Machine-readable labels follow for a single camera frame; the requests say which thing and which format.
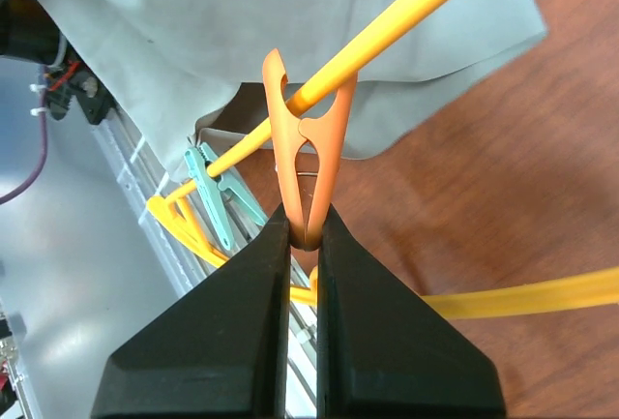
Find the yellow hanger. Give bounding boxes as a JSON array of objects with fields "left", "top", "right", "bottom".
[{"left": 145, "top": 0, "right": 619, "bottom": 321}]

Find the light blue clothespin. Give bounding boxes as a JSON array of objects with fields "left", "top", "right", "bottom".
[{"left": 184, "top": 142, "right": 267, "bottom": 251}]

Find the grey underwear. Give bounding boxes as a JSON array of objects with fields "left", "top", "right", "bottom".
[{"left": 38, "top": 0, "right": 546, "bottom": 180}]

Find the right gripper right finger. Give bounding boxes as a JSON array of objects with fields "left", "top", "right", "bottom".
[{"left": 317, "top": 208, "right": 506, "bottom": 417}]

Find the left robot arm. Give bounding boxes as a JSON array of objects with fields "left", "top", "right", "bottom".
[{"left": 1, "top": 0, "right": 116, "bottom": 126}]

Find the aluminium rail frame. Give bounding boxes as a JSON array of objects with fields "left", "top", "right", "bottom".
[{"left": 0, "top": 94, "right": 320, "bottom": 419}]

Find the orange clothespin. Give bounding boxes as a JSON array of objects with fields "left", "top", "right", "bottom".
[{"left": 261, "top": 48, "right": 360, "bottom": 251}]

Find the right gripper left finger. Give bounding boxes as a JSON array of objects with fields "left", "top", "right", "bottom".
[{"left": 91, "top": 207, "right": 290, "bottom": 417}]

